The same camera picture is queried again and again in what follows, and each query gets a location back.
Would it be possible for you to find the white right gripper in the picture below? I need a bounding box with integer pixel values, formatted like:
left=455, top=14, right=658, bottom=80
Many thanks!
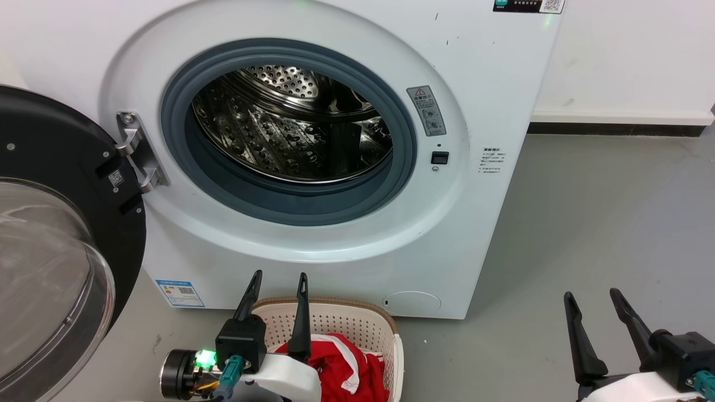
left=564, top=289, right=707, bottom=402

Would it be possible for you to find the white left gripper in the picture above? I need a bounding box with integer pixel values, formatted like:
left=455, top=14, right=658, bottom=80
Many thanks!
left=233, top=270, right=322, bottom=402

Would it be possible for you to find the red and white garment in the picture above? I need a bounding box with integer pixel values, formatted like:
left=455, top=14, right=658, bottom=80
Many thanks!
left=274, top=333, right=390, bottom=402

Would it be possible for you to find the cream perforated laundry basket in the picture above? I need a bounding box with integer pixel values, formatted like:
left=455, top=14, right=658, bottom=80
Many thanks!
left=250, top=297, right=404, bottom=402

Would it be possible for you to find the white oval filter access cover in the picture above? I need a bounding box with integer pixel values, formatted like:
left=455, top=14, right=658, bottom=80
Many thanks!
left=383, top=290, right=442, bottom=317

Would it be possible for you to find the stainless steel washing machine drum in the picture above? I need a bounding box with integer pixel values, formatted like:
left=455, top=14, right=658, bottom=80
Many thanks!
left=192, top=64, right=393, bottom=185

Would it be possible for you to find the silver metal door hinge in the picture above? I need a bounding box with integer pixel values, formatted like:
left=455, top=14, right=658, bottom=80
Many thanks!
left=116, top=112, right=170, bottom=194

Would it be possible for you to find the black washing machine door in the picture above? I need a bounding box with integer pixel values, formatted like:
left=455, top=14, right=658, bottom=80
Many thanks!
left=0, top=85, right=147, bottom=402

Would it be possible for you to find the grey rubber door gasket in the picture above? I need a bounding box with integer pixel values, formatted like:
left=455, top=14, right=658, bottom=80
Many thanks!
left=161, top=38, right=418, bottom=227

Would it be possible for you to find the white front-load washing machine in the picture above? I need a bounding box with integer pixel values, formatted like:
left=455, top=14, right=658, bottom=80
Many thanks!
left=0, top=0, right=565, bottom=320

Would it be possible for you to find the teal left camera cable connector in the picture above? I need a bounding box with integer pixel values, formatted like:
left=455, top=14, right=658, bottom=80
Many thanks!
left=217, top=356, right=245, bottom=401

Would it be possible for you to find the teal camera cable connector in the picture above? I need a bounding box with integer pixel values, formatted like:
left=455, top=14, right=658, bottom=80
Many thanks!
left=217, top=356, right=245, bottom=401
left=693, top=370, right=715, bottom=401

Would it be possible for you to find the teal right camera cable connector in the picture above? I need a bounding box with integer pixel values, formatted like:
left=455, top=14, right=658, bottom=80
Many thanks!
left=693, top=370, right=715, bottom=401

